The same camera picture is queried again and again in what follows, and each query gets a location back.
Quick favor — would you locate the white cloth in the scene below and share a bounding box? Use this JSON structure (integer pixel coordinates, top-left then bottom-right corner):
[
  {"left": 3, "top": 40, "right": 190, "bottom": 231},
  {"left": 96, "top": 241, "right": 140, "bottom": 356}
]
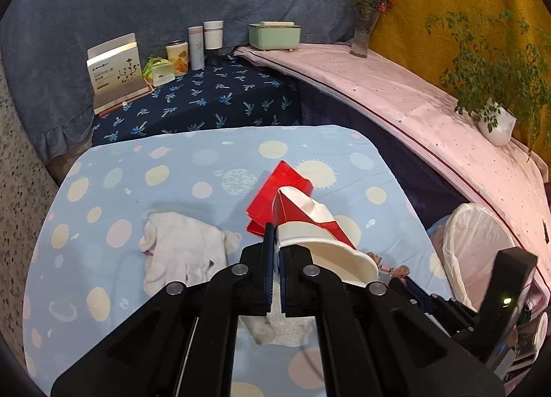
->
[{"left": 139, "top": 211, "right": 313, "bottom": 347}]

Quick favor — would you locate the red and white paper cup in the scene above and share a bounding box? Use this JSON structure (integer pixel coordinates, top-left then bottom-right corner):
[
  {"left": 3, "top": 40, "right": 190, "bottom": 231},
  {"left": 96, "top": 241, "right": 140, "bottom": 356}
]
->
[{"left": 272, "top": 186, "right": 378, "bottom": 286}]

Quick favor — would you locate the red cardboard box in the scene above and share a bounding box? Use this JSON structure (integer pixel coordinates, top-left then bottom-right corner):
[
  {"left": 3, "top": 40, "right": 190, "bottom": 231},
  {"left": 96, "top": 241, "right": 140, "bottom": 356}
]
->
[{"left": 245, "top": 160, "right": 315, "bottom": 238}]

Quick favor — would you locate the white-lined trash bin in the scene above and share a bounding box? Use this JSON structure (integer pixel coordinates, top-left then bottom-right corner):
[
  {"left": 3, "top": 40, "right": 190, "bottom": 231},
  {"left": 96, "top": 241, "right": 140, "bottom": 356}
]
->
[{"left": 428, "top": 203, "right": 516, "bottom": 310}]

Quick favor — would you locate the light blue polka-dot tablecloth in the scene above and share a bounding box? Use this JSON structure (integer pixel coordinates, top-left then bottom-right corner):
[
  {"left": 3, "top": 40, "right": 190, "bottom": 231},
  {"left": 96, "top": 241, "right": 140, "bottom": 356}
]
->
[{"left": 23, "top": 126, "right": 451, "bottom": 391}]

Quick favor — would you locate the pink bedsheet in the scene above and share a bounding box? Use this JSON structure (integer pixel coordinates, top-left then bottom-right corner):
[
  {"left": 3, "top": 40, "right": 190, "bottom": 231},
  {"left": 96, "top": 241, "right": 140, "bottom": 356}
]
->
[{"left": 235, "top": 44, "right": 550, "bottom": 296}]

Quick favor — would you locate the white ceramic plant pot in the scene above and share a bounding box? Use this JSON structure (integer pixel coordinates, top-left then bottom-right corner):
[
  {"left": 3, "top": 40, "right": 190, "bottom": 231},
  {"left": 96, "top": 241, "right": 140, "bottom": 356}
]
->
[{"left": 478, "top": 98, "right": 517, "bottom": 147}]

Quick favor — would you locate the navy floral cloth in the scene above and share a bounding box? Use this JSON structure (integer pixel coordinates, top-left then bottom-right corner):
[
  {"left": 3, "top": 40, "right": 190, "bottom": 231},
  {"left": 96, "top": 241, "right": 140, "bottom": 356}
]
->
[{"left": 92, "top": 56, "right": 303, "bottom": 146}]

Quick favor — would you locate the green snack packet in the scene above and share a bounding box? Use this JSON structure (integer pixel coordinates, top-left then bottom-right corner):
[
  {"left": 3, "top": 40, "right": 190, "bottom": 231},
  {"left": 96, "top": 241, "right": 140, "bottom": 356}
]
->
[{"left": 142, "top": 56, "right": 176, "bottom": 88}]

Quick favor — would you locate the green leafy plant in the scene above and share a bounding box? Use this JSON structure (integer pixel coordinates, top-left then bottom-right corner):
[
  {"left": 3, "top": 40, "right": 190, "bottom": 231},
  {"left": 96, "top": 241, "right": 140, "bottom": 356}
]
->
[{"left": 425, "top": 8, "right": 550, "bottom": 151}]

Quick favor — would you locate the white booklet box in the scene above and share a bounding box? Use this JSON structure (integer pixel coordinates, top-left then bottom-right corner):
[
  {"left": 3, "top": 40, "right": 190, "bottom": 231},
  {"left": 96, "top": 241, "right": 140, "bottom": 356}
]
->
[{"left": 87, "top": 32, "right": 152, "bottom": 115}]

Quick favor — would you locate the tall white pink bottle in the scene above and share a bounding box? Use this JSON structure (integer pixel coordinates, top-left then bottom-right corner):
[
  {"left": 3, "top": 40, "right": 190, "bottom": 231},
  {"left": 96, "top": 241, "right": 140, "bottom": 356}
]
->
[{"left": 188, "top": 25, "right": 205, "bottom": 71}]

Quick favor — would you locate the white cylindrical jar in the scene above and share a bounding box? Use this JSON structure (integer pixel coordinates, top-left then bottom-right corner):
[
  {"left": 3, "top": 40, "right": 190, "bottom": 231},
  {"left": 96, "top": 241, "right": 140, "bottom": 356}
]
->
[{"left": 202, "top": 20, "right": 223, "bottom": 50}]

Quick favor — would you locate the mint green tissue box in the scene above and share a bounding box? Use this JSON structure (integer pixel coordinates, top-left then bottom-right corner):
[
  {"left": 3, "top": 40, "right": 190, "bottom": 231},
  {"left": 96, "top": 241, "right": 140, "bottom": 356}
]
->
[{"left": 248, "top": 21, "right": 301, "bottom": 51}]

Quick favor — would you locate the glass vase with pink flowers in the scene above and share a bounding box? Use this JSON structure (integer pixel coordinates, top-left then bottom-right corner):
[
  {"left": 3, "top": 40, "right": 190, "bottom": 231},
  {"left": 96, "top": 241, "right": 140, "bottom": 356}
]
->
[{"left": 348, "top": 0, "right": 393, "bottom": 59}]

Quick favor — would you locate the blue-grey backdrop cloth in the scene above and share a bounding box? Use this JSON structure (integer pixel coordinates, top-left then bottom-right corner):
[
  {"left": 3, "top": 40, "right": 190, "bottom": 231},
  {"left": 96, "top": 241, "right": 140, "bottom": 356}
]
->
[{"left": 1, "top": 0, "right": 353, "bottom": 162}]

